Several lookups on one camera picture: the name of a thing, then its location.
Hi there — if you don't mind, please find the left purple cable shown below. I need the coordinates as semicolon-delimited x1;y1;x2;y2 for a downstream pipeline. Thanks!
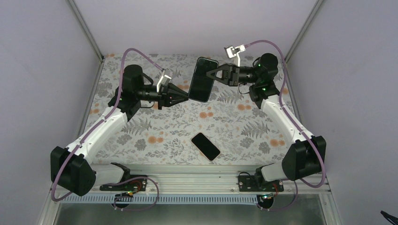
51;47;165;212

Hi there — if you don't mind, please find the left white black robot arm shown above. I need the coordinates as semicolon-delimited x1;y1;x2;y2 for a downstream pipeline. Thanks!
50;64;188;196

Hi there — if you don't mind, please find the aluminium rail frame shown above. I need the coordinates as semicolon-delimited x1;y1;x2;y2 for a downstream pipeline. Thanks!
39;165;341;225

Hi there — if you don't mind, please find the black phone in pink case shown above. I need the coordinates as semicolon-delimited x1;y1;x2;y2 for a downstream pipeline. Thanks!
191;133;221;161

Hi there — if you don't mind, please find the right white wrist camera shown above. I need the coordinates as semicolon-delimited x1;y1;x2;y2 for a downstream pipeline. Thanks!
224;45;245;67

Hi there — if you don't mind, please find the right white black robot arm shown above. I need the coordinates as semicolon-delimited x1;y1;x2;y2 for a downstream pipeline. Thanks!
206;53;326;191

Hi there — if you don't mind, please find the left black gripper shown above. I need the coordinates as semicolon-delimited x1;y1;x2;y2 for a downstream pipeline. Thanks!
136;82;188;110

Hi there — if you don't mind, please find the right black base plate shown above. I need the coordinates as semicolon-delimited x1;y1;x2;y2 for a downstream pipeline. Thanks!
237;174;284;192

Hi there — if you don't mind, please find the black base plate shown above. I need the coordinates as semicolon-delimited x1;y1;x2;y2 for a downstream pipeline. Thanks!
237;174;284;192
99;175;148;192

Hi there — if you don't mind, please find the dark green smartphone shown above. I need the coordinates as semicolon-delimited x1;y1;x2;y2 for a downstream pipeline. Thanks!
188;57;219;102

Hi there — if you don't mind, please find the black object at corner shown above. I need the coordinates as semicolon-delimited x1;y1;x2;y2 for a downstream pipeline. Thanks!
380;210;398;225

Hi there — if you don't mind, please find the slotted grey cable duct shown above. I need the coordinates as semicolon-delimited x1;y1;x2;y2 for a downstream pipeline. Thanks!
61;193;258;205

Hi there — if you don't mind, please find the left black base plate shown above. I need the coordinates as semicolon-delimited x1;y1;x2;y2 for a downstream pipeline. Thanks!
99;175;148;192

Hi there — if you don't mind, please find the floral patterned table mat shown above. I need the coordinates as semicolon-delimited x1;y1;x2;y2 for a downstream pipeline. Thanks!
85;53;290;165

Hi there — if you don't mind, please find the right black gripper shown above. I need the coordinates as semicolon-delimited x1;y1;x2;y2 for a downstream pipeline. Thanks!
205;63;260;87

